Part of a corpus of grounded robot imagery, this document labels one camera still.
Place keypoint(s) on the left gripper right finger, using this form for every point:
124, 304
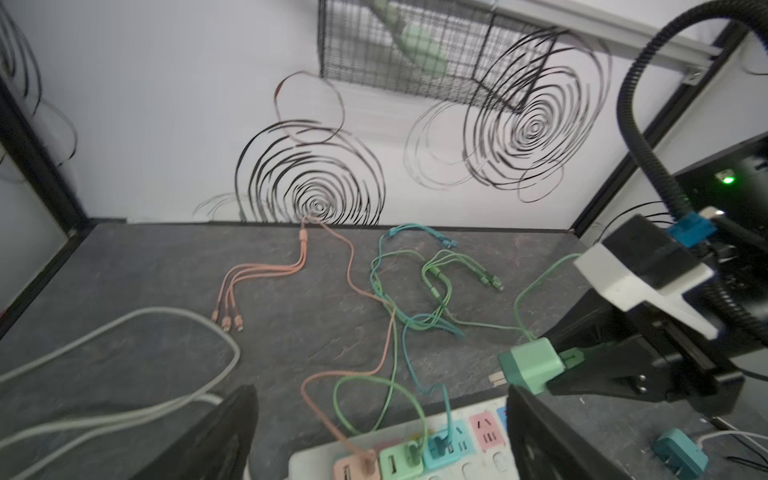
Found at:
546, 447

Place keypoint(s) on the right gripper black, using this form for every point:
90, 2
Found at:
643, 355

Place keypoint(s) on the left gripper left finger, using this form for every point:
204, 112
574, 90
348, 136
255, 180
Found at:
216, 447

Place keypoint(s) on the white multicolour power strip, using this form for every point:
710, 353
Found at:
492, 459

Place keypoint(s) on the dark teal charger plug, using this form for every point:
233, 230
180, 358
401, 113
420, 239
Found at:
680, 454

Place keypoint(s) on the pink charger plug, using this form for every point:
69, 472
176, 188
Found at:
354, 467

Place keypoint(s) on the light green charger plug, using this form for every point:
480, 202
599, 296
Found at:
401, 462

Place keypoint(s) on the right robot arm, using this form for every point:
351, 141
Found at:
676, 269

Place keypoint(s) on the green kitchen tongs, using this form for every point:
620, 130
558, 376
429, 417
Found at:
415, 43

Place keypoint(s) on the black wire wall basket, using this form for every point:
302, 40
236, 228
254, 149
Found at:
455, 51

